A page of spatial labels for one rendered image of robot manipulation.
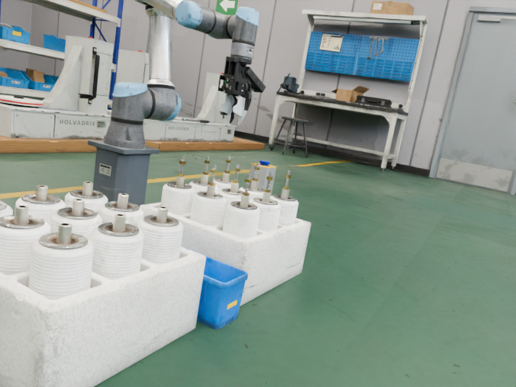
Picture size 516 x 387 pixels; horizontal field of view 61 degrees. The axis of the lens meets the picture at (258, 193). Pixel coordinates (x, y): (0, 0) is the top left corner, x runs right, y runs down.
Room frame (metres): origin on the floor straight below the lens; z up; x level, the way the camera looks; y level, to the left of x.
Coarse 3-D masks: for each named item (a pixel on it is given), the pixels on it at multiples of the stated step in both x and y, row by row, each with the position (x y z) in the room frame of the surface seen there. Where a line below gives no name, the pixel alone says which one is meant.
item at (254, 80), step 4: (248, 68) 1.47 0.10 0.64; (244, 72) 1.47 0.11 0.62; (248, 72) 1.47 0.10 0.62; (252, 72) 1.48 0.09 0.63; (248, 76) 1.48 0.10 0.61; (252, 76) 1.48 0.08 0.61; (256, 76) 1.50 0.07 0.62; (252, 80) 1.49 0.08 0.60; (256, 80) 1.50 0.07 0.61; (252, 84) 1.52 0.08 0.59; (256, 84) 1.50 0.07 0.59; (260, 84) 1.52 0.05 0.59; (252, 88) 1.53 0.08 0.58; (256, 88) 1.52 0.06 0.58; (260, 88) 1.52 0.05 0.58; (264, 88) 1.54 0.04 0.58; (260, 92) 1.54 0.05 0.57
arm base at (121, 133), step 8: (112, 120) 1.57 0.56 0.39; (120, 120) 1.56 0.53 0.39; (128, 120) 1.56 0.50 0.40; (112, 128) 1.56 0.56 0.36; (120, 128) 1.56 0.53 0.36; (128, 128) 1.56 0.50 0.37; (136, 128) 1.58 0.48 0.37; (104, 136) 1.58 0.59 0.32; (112, 136) 1.55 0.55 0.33; (120, 136) 1.55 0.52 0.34; (128, 136) 1.56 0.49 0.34; (136, 136) 1.57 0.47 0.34; (112, 144) 1.54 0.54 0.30; (120, 144) 1.54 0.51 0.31; (128, 144) 1.55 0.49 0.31; (136, 144) 1.57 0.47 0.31; (144, 144) 1.62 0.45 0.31
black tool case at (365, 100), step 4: (360, 96) 5.57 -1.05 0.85; (364, 96) 5.56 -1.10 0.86; (356, 100) 5.58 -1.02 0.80; (360, 100) 5.57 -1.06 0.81; (364, 100) 5.55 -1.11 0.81; (368, 100) 5.52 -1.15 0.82; (372, 100) 5.52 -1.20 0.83; (376, 100) 5.51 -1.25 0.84; (380, 100) 5.49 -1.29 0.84; (384, 100) 5.48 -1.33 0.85; (388, 100) 5.47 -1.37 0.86; (372, 104) 5.52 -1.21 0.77; (376, 104) 5.50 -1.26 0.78; (380, 104) 5.49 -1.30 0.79; (384, 104) 5.47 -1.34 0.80; (388, 104) 5.46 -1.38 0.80
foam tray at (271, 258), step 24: (144, 216) 1.24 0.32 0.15; (192, 240) 1.15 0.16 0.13; (216, 240) 1.11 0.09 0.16; (240, 240) 1.07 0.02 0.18; (264, 240) 1.13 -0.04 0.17; (288, 240) 1.26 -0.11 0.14; (240, 264) 1.06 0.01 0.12; (264, 264) 1.15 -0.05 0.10; (288, 264) 1.29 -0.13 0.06; (264, 288) 1.18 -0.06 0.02
